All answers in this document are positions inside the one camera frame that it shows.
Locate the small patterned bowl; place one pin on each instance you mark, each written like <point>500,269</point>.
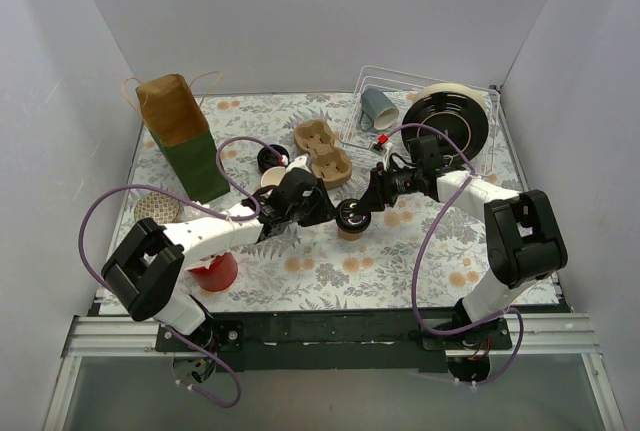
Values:
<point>161,208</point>

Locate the black plastic cup lid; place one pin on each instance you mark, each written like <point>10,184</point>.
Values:
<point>349,220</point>

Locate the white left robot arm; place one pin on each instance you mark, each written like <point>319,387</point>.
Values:
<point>143,270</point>

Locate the white wire dish rack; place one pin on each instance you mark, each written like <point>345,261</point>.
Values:
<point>401,88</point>

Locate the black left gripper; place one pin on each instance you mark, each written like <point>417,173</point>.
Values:
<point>310,206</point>

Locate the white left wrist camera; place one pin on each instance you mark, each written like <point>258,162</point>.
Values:
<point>301,162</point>

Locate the stack of kraft paper cups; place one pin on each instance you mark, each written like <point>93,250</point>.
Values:
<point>272,176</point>

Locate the brown and green paper bag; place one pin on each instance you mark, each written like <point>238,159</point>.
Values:
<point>180,130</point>

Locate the floral table mat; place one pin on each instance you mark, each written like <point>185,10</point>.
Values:
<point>413,252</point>

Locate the single kraft paper cup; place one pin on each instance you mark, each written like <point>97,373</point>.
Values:
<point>350,233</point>

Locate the aluminium frame rail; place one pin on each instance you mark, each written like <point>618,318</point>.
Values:
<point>103,336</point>

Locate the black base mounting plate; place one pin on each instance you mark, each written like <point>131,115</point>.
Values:
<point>323,340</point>

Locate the brown cardboard cup carrier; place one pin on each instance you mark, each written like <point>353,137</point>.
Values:
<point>329,162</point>

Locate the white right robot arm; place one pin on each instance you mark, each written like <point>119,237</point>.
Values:
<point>524,243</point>

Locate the black plate with cream rim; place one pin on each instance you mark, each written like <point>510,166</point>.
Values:
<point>458,111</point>

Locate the grey ceramic mug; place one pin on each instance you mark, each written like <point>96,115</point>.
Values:
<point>378,112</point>

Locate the red cup with napkins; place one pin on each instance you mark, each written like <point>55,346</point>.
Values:
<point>219,275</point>

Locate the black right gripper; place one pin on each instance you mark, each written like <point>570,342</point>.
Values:
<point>379,187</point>

